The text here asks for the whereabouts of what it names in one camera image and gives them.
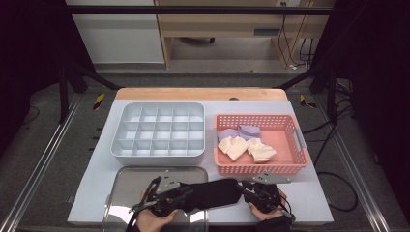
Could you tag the white cabinet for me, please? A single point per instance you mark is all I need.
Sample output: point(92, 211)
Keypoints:
point(119, 38)

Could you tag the wooden desk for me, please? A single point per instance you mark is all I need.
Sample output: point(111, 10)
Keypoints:
point(225, 24)

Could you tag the translucent grey box lid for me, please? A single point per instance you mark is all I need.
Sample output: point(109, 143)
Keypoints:
point(129, 183)

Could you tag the pink plastic basket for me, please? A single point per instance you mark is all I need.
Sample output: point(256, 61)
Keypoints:
point(283, 151)

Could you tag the yellow black tape marker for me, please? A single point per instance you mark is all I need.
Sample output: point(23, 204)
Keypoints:
point(99, 101)
point(304, 101)

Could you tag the person's left hand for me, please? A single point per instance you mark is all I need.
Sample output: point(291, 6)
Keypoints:
point(154, 224)

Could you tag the white divided storage box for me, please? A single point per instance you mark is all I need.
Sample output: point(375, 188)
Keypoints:
point(161, 160)

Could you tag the aluminium floor rail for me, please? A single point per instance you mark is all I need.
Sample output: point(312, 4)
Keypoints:
point(351, 161)
point(42, 154)

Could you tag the black curtain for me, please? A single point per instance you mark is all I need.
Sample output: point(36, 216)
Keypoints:
point(32, 48)
point(380, 80)

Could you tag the black sock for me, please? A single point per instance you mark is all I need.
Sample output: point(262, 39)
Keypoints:
point(216, 195)

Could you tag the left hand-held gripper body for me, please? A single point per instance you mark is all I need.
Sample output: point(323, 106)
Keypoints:
point(164, 196)

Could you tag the person's right hand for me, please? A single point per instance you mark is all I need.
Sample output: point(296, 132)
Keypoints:
point(269, 216)

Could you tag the black metal crossbar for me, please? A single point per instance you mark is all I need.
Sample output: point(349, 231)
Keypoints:
point(193, 9)

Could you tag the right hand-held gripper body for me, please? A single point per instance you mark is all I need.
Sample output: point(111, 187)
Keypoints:
point(264, 196)

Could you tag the black metal frame strut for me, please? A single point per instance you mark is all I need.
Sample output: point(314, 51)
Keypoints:
point(299, 77)
point(93, 77)

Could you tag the purple sock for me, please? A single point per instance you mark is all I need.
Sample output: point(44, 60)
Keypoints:
point(227, 132)
point(249, 130)

